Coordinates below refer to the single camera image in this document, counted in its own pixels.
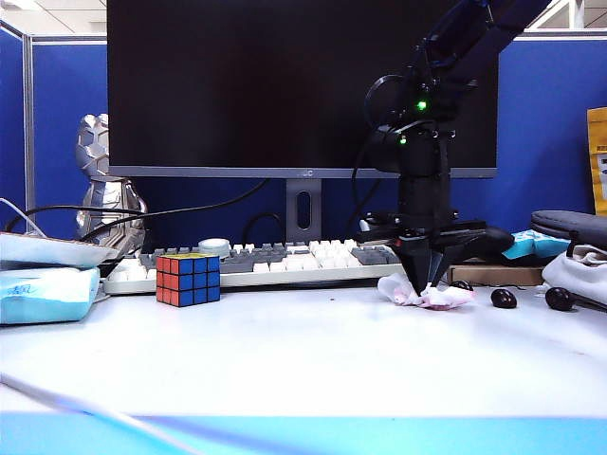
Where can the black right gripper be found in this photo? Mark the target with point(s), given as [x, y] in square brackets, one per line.
[424, 189]

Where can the light blue snack packet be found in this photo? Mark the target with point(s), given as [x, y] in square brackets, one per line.
[534, 244]

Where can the black computer monitor with stand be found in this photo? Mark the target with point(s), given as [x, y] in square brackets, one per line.
[237, 85]

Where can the flat brown cardboard box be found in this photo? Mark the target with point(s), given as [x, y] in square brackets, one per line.
[498, 276]

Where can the white cloth bag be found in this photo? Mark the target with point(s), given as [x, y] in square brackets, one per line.
[573, 277]

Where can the silver faceted figurine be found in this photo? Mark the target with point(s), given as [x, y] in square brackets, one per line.
[95, 142]

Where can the grey partition frame post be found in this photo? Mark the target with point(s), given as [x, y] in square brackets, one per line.
[28, 142]

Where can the black computer mouse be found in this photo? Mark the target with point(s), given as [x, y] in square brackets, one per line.
[498, 239]

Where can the pink stained white wet wipe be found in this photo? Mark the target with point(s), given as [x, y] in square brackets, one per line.
[446, 298]

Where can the translucent white tape roll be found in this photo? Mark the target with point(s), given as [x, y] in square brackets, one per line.
[215, 246]

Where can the white and grey keyboard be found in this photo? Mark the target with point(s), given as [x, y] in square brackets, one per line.
[284, 266]

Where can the light blue wet wipes pack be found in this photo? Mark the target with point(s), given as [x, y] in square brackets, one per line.
[42, 296]

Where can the yellow paper bag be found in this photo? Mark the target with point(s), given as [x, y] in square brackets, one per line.
[599, 142]

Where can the dark red cherry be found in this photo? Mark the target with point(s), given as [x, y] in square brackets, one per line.
[503, 298]
[559, 299]
[462, 285]

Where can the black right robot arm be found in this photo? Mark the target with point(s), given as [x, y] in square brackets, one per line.
[474, 33]

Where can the Rubik's cube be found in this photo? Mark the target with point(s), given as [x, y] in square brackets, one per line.
[192, 284]

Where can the grey zip pouch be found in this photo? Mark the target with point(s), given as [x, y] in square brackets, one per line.
[571, 223]

